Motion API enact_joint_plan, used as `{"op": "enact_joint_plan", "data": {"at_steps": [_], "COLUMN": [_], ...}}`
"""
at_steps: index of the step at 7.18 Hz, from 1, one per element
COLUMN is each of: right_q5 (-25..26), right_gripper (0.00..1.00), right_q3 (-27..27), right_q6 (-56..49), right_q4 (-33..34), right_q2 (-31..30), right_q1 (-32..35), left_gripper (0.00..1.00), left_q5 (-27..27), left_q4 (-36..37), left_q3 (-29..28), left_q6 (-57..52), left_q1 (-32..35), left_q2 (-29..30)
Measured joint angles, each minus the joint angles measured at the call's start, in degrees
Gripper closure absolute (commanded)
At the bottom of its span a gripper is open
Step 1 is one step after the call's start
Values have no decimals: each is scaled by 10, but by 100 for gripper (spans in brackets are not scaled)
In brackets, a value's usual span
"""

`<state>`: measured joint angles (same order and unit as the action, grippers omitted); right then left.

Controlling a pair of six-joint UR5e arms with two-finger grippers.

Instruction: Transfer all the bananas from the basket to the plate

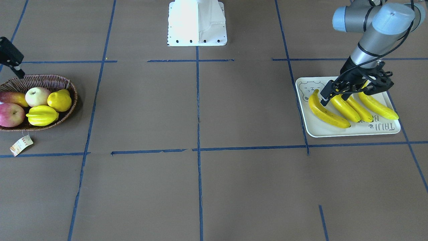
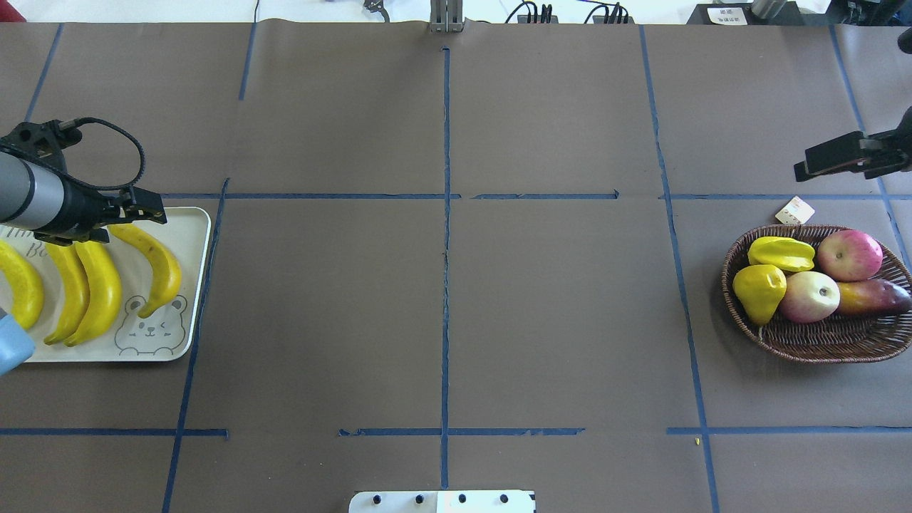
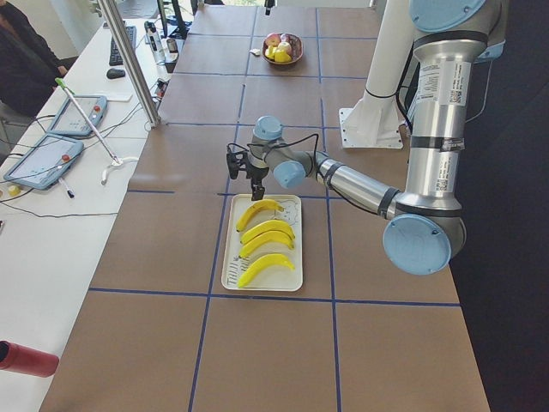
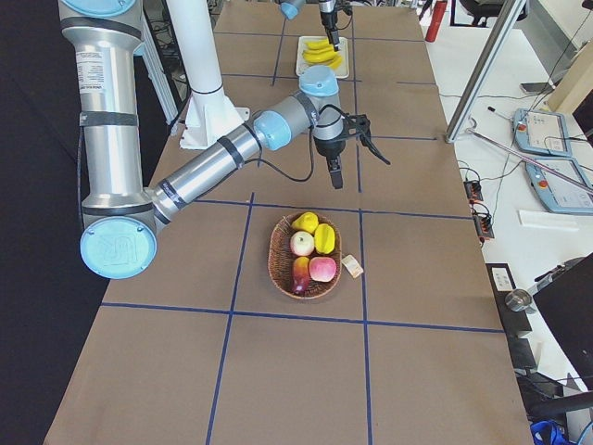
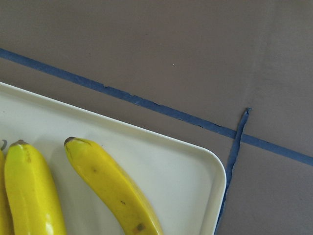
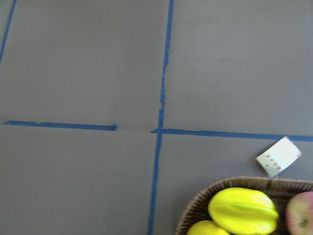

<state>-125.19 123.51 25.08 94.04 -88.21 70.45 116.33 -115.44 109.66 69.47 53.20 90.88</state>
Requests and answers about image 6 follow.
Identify brown wicker basket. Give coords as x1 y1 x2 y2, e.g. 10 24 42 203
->
175 176 313 235

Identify yellow pear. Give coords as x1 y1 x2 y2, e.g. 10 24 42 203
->
186 220 230 235

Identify red apple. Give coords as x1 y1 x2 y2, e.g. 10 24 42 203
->
286 191 313 235

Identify paper basket tag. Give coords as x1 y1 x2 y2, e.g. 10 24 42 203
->
256 136 302 178

